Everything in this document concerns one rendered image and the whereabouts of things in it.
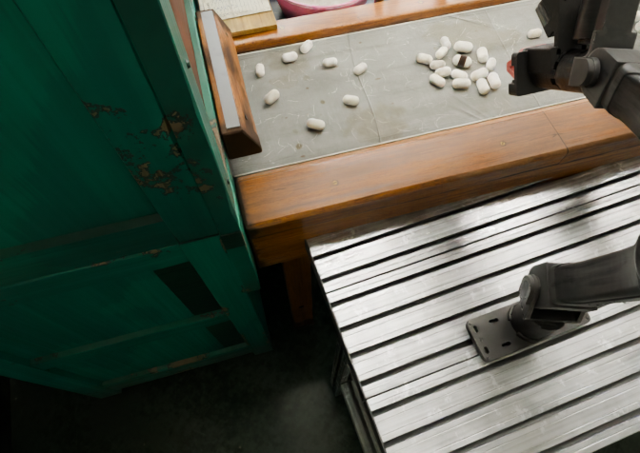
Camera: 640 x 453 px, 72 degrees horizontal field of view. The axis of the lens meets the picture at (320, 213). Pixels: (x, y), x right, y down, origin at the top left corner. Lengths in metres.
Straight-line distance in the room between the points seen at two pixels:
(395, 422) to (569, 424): 0.26
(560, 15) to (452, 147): 0.26
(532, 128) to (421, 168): 0.23
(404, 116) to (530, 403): 0.53
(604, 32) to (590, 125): 0.31
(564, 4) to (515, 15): 0.44
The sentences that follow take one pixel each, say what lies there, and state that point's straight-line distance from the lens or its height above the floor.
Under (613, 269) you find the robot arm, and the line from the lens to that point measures 0.59.
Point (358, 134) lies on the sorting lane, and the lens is 0.85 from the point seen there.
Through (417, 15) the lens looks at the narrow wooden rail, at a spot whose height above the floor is 0.75.
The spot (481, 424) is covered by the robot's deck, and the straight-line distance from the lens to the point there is 0.78.
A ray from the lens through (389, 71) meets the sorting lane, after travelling 0.97.
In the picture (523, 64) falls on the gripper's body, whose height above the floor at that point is 0.93.
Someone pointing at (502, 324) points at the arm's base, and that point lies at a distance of 0.81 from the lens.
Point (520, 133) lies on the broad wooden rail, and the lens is 0.90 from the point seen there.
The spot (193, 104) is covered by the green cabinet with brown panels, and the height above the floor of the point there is 1.10.
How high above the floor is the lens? 1.41
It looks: 62 degrees down
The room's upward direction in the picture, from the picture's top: straight up
